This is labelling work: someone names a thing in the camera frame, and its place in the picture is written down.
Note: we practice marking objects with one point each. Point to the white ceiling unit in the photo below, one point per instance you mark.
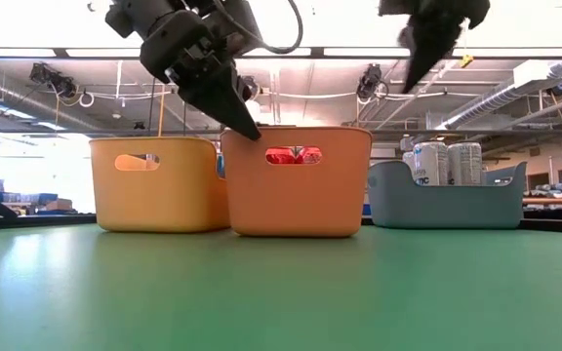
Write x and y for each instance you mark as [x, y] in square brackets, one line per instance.
[537, 73]

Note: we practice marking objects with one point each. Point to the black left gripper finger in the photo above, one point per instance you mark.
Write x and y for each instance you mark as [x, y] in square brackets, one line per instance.
[227, 105]

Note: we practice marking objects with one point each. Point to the cardboard box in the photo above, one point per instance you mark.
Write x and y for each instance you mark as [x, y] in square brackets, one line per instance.
[59, 204]

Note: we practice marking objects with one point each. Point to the grey ceiling duct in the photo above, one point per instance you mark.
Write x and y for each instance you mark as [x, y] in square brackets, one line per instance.
[17, 105]

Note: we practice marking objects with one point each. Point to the large silver ceiling duct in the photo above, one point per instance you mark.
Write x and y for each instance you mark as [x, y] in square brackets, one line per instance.
[495, 97]

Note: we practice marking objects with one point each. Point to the blue silver Red Bull can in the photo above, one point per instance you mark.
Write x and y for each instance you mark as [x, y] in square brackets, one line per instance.
[220, 166]

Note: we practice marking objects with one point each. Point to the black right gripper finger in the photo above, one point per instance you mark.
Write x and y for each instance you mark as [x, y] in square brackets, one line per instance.
[427, 41]

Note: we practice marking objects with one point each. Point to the long ceiling light fixture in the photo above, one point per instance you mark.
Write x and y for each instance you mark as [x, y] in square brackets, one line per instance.
[359, 52]

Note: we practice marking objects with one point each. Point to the yellow hanging hook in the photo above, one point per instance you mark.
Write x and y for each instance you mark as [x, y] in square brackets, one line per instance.
[466, 61]

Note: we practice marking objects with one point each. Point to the red soda can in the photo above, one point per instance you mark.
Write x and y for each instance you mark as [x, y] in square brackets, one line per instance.
[309, 156]
[281, 156]

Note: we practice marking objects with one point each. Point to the wooden workbench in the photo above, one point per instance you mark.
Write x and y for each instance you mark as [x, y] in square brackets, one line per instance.
[559, 201]

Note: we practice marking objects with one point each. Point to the blue-grey plastic bin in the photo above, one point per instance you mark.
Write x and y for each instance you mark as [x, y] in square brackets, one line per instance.
[447, 209]

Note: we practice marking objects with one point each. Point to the black table frame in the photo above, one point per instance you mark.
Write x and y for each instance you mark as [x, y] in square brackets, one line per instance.
[42, 220]

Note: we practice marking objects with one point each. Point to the orange plastic bin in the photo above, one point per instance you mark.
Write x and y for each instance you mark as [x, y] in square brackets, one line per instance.
[295, 205]

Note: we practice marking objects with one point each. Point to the yellow plastic bin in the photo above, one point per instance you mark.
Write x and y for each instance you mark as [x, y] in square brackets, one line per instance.
[164, 205]

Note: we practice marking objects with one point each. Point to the black ceiling-mounted device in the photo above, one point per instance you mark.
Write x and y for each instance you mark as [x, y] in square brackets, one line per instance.
[252, 90]
[560, 89]
[371, 78]
[49, 78]

